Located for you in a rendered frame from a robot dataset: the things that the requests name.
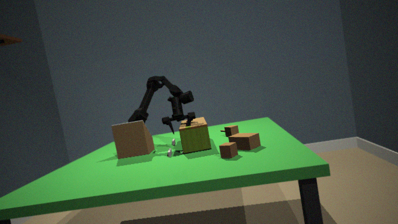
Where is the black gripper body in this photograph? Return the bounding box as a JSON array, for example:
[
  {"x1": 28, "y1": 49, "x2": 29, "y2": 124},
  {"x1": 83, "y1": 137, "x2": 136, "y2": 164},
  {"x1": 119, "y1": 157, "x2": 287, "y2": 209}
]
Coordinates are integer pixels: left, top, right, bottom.
[{"x1": 162, "y1": 105, "x2": 196, "y2": 124}]

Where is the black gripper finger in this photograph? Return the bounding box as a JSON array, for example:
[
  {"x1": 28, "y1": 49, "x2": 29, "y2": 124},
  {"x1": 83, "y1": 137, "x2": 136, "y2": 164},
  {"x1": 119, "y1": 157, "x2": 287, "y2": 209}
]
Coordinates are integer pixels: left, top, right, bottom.
[
  {"x1": 187, "y1": 117, "x2": 193, "y2": 126},
  {"x1": 166, "y1": 121, "x2": 174, "y2": 134}
]

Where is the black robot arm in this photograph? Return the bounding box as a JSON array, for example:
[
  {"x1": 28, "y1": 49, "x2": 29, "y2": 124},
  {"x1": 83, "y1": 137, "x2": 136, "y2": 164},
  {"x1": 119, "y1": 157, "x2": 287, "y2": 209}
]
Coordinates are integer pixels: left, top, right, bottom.
[{"x1": 128, "y1": 76, "x2": 194, "y2": 123}]

